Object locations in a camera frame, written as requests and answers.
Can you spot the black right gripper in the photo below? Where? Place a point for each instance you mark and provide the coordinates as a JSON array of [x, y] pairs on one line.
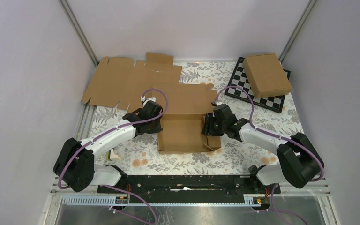
[[208, 129]]

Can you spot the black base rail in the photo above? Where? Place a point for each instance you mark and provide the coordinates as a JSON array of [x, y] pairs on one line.
[[195, 189]]

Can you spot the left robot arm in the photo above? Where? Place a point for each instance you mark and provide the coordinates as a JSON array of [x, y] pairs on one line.
[[76, 163]]

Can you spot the flat cardboard sheet stack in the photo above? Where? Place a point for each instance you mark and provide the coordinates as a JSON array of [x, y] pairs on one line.
[[120, 82]]

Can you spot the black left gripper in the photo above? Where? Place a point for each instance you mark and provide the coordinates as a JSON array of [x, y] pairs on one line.
[[157, 129]]

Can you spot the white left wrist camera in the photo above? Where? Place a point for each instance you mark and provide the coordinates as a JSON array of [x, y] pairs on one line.
[[145, 99]]

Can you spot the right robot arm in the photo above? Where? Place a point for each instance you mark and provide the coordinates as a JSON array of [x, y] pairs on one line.
[[299, 163]]

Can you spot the closed brown cardboard box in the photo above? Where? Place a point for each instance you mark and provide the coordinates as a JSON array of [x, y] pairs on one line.
[[266, 75]]

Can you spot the small green purple block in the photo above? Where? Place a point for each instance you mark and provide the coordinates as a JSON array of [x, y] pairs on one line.
[[111, 155]]

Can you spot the floral patterned table mat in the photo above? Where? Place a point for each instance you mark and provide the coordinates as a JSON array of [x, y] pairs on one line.
[[140, 156]]

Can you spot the black white chessboard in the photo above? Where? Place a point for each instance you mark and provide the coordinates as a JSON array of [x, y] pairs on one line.
[[239, 78]]

